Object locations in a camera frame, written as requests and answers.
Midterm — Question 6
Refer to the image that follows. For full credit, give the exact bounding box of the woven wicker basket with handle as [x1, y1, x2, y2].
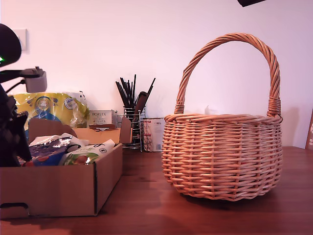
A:
[161, 32, 284, 202]

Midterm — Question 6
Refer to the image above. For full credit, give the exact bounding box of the brown cardboard box with lid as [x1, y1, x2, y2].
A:
[0, 116, 133, 219]

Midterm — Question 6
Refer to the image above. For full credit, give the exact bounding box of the black chopstick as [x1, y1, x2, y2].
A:
[119, 77, 132, 108]
[115, 81, 129, 108]
[144, 77, 157, 98]
[125, 79, 134, 108]
[132, 74, 137, 108]

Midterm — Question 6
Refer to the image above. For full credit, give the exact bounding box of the blue Terry's chocolate orange bag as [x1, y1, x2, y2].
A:
[21, 136, 74, 167]

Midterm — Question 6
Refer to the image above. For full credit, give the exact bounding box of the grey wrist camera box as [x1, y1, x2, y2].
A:
[2, 65, 47, 94]

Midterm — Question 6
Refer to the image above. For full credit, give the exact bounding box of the white tin with red label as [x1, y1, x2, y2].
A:
[142, 117, 164, 153]

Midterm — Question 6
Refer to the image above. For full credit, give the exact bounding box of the white wall light switch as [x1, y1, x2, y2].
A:
[12, 28, 29, 54]

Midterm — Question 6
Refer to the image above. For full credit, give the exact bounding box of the white Porlex box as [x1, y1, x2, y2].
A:
[89, 109, 117, 128]

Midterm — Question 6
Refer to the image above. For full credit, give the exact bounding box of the yellow plastic-wrapped paper roll pack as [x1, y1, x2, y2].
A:
[7, 91, 90, 129]

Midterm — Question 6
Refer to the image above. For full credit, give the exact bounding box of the dark kitchen spatula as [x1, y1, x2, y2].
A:
[134, 91, 149, 118]

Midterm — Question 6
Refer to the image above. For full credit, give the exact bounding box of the chrome wire utensil holder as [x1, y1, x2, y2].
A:
[116, 105, 147, 150]

